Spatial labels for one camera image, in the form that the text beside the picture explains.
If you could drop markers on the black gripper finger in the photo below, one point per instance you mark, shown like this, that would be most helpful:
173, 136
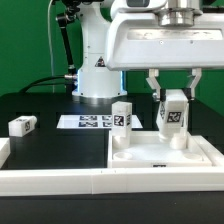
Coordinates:
195, 75
159, 94

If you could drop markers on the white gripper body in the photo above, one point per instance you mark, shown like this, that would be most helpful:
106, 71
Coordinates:
164, 34

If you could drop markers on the white square tabletop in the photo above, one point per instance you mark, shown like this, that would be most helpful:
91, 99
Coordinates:
147, 151

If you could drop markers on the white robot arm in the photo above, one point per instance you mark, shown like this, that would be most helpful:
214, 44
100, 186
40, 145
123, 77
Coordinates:
84, 25

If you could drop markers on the white U-shaped obstacle fence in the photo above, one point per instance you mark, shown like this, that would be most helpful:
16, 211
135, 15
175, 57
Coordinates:
116, 180

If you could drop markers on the white marker base plate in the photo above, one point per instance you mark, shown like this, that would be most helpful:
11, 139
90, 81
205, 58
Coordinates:
91, 122

